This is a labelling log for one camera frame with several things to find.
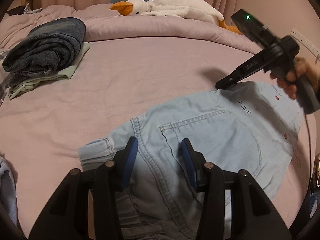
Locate light blue strawberry pants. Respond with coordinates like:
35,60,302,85
77,81,304,240

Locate person right hand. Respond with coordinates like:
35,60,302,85
270,57,319,100

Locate folded light denim pants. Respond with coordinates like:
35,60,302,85
0,157,18,226

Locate white goose plush toy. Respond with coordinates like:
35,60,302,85
109,0,241,34

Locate folded light green garment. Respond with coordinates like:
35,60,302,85
8,42,90,100

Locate pink duvet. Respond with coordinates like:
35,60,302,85
1,4,260,54

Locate plaid pillow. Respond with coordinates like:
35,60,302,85
0,49,10,106

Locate folded dark blue jeans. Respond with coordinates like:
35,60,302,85
3,17,86,77

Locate dark clothes at headboard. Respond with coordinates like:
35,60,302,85
6,3,43,16

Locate white wall power strip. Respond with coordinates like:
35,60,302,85
291,28,320,62

